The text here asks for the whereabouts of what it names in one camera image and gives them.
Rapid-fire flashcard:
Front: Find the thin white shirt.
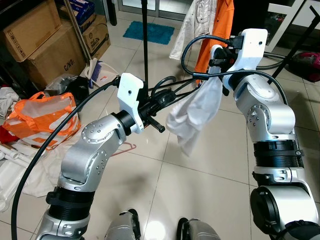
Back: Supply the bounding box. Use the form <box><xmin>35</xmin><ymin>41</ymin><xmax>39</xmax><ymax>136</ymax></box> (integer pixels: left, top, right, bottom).
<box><xmin>166</xmin><ymin>75</ymin><xmax>224</xmax><ymax>157</ymax></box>

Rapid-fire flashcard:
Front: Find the orange shirt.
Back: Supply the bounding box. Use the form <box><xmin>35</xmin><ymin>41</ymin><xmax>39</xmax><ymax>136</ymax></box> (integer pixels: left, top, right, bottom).
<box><xmin>194</xmin><ymin>0</ymin><xmax>235</xmax><ymax>76</ymax></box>

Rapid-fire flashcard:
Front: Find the off-white pocketed garment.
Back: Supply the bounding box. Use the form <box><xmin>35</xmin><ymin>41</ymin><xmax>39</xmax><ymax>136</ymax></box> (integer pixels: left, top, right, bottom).
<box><xmin>169</xmin><ymin>0</ymin><xmax>211</xmax><ymax>61</ymax></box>

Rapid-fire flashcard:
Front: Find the teal floor mat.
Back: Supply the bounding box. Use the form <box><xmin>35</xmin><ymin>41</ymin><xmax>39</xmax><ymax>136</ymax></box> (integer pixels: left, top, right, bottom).
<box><xmin>122</xmin><ymin>20</ymin><xmax>176</xmax><ymax>46</ymax></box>

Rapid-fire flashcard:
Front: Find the black plastic bag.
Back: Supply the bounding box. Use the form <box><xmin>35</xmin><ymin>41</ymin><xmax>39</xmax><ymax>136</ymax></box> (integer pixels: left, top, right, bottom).
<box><xmin>47</xmin><ymin>74</ymin><xmax>91</xmax><ymax>106</ymax></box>

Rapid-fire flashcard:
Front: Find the pink vacuum cleaner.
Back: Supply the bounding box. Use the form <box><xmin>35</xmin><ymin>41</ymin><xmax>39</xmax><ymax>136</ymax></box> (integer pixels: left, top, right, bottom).
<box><xmin>292</xmin><ymin>51</ymin><xmax>320</xmax><ymax>82</ymax></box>

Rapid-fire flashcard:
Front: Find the cardboard box with round logo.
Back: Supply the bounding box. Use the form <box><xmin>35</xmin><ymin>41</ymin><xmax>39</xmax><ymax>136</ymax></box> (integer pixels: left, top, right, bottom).
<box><xmin>82</xmin><ymin>22</ymin><xmax>112</xmax><ymax>60</ymax></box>

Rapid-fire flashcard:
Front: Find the cardboard box with C/NO print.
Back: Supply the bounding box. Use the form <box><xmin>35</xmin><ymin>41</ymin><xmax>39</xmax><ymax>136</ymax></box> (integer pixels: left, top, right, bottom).
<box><xmin>22</xmin><ymin>25</ymin><xmax>90</xmax><ymax>91</ymax></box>

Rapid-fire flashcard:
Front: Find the orange white shopping bag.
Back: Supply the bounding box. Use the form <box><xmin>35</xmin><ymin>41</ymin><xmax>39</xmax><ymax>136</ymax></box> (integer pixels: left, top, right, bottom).
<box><xmin>5</xmin><ymin>91</ymin><xmax>82</xmax><ymax>151</ymax></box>

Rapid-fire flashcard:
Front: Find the grey left robot leg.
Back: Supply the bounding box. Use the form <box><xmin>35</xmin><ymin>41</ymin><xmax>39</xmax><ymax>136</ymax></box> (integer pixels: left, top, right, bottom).
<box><xmin>102</xmin><ymin>209</ymin><xmax>141</xmax><ymax>240</ymax></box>

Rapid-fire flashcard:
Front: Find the grey robot leg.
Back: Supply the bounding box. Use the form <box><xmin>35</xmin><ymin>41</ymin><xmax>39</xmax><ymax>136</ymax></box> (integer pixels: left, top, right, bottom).
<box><xmin>176</xmin><ymin>217</ymin><xmax>221</xmax><ymax>240</ymax></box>
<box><xmin>102</xmin><ymin>209</ymin><xmax>141</xmax><ymax>240</ymax></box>

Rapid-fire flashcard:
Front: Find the grey right robot leg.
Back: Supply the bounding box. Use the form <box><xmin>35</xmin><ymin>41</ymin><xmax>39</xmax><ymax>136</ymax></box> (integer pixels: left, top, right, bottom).
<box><xmin>176</xmin><ymin>217</ymin><xmax>221</xmax><ymax>240</ymax></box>

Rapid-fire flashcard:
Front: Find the white crumpled cloth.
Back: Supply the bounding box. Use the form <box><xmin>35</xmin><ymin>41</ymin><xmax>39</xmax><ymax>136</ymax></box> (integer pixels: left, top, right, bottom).
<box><xmin>0</xmin><ymin>87</ymin><xmax>18</xmax><ymax>118</ymax></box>

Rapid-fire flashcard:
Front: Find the plain cardboard box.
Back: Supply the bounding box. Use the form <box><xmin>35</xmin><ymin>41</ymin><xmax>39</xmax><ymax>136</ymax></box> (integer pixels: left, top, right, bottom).
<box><xmin>0</xmin><ymin>0</ymin><xmax>63</xmax><ymax>63</ymax></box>

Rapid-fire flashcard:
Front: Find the red cloth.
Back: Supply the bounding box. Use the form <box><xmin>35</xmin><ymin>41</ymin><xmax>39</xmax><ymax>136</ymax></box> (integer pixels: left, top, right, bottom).
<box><xmin>0</xmin><ymin>125</ymin><xmax>13</xmax><ymax>143</ymax></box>

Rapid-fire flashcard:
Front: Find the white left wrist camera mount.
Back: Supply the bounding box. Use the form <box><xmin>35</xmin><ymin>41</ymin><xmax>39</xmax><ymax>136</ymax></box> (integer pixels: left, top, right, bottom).
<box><xmin>117</xmin><ymin>72</ymin><xmax>146</xmax><ymax>133</ymax></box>

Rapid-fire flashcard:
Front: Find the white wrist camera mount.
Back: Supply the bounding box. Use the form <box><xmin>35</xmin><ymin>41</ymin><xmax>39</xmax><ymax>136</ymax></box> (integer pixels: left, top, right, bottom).
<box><xmin>222</xmin><ymin>29</ymin><xmax>269</xmax><ymax>93</ymax></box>
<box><xmin>117</xmin><ymin>72</ymin><xmax>146</xmax><ymax>133</ymax></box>

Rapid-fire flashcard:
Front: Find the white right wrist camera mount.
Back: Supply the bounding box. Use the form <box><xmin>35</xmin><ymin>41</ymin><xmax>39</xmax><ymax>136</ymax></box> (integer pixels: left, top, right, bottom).
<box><xmin>222</xmin><ymin>29</ymin><xmax>269</xmax><ymax>93</ymax></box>

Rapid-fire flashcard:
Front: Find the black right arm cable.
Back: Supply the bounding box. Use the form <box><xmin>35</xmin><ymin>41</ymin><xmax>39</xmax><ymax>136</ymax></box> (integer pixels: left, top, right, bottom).
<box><xmin>180</xmin><ymin>34</ymin><xmax>273</xmax><ymax>101</ymax></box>

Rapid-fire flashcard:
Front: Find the pink wire hanger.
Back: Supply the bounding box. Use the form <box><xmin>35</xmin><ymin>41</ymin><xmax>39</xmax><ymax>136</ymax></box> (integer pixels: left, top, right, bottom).
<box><xmin>112</xmin><ymin>142</ymin><xmax>137</xmax><ymax>157</ymax></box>

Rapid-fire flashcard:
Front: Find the white plastic pipe frame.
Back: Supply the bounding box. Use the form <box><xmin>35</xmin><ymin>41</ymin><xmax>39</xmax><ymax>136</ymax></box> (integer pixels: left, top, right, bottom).
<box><xmin>0</xmin><ymin>145</ymin><xmax>31</xmax><ymax>211</ymax></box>

